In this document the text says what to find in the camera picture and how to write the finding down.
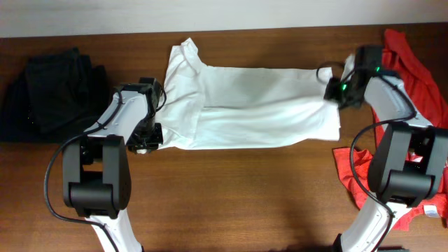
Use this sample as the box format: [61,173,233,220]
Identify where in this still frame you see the white graphic t-shirt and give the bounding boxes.
[156,38,340,150]

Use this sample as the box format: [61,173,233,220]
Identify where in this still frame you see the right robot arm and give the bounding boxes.
[324,67,447,252]

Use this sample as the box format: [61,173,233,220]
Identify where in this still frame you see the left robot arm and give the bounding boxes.
[62,78,166,251]

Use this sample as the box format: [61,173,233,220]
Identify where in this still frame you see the black folded clothes pile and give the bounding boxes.
[1,48,111,143]

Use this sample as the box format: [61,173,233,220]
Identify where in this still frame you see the red printed t-shirt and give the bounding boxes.
[332,29,447,231]

